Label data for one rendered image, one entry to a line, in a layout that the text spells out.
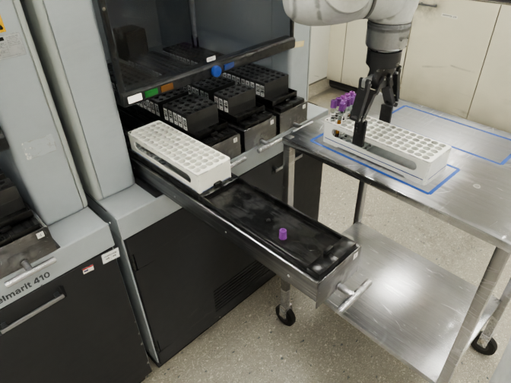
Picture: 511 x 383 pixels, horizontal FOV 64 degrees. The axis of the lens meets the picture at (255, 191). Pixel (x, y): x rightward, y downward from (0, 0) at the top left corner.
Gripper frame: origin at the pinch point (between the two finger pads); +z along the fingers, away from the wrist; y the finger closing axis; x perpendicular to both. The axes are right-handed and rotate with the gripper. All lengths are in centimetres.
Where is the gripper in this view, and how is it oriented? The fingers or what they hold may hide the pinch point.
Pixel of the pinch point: (372, 130)
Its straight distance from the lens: 107.4
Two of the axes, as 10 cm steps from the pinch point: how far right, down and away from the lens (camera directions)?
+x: -6.8, -4.2, 6.1
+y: 7.4, -4.1, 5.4
